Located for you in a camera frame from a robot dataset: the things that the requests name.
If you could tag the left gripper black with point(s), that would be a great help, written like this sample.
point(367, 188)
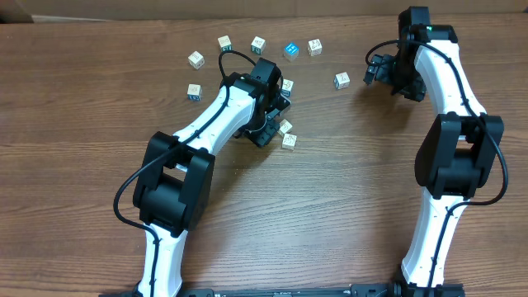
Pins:
point(264, 134)

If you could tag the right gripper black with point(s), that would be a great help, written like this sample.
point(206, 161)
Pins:
point(374, 72)

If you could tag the block yellow C side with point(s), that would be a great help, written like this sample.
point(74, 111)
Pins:
point(285, 127)

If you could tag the umbrella block blue side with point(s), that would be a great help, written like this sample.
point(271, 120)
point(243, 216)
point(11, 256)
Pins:
point(287, 87)

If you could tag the block green R number five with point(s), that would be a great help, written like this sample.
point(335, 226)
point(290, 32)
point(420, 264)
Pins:
point(289, 141)

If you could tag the block blue T side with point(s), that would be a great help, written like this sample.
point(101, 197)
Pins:
point(341, 80)

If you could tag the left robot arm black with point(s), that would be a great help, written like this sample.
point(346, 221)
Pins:
point(173, 189)

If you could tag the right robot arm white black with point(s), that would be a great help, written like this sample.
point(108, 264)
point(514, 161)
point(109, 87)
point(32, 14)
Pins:
point(457, 154)

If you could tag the blue top block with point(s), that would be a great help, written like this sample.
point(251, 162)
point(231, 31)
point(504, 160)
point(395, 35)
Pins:
point(291, 52)

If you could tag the block green J side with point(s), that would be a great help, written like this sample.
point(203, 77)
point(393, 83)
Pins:
point(258, 45)

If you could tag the block blue D side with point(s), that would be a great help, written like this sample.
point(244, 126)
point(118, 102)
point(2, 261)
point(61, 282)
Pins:
point(194, 92)

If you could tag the block yellow O side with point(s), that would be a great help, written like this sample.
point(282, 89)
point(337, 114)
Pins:
point(315, 47)

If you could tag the block green R side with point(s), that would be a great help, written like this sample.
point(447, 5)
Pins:
point(225, 43)

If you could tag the block top left plain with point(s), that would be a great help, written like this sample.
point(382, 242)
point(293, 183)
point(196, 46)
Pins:
point(196, 60)

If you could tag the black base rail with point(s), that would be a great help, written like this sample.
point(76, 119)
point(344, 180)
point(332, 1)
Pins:
point(370, 290)

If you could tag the cardboard backdrop wall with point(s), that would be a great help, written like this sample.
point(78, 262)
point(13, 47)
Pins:
point(20, 11)

